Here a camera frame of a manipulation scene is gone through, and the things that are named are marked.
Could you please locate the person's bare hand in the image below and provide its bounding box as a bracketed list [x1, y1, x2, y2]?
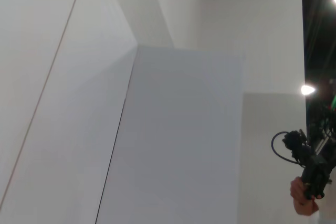
[289, 176, 320, 216]

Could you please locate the black handheld controller rig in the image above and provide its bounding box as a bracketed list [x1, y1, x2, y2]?
[282, 129, 336, 200]

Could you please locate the black looped cable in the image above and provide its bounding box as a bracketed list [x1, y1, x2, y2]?
[271, 130, 307, 168]

